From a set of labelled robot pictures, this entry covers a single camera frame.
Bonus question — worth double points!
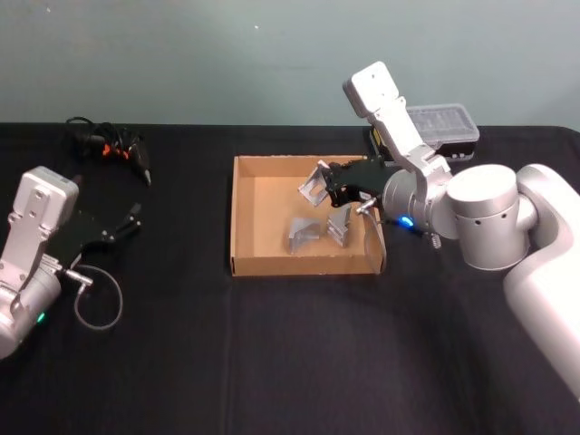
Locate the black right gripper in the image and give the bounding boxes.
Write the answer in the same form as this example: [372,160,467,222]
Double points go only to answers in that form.
[326,157,396,210]

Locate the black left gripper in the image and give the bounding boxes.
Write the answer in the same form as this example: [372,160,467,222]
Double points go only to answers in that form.
[53,202,143,269]

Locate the grey metal corner bracket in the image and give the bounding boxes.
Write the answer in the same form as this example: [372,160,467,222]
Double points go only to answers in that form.
[325,203,353,247]
[296,159,334,208]
[285,216,323,255]

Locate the shallow brown cardboard tray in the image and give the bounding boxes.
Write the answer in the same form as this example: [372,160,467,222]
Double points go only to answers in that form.
[229,154,387,277]

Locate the clear plastic case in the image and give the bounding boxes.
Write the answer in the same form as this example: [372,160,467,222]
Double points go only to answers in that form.
[362,103,481,164]

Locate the black table cloth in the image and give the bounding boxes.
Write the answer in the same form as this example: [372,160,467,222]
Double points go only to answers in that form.
[0,121,580,435]

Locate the right gripper thin dark cable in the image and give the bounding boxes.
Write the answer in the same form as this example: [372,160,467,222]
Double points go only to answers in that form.
[354,198,443,274]

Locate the gripper thin dark cable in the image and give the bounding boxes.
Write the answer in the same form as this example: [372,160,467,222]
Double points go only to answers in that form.
[62,264,125,332]
[354,198,443,274]

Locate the black corded tool orange parts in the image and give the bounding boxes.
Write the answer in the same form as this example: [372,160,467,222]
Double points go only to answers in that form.
[63,116,153,188]

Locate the left gripper thin dark cable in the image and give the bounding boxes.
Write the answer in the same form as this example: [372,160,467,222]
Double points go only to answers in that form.
[62,264,125,332]

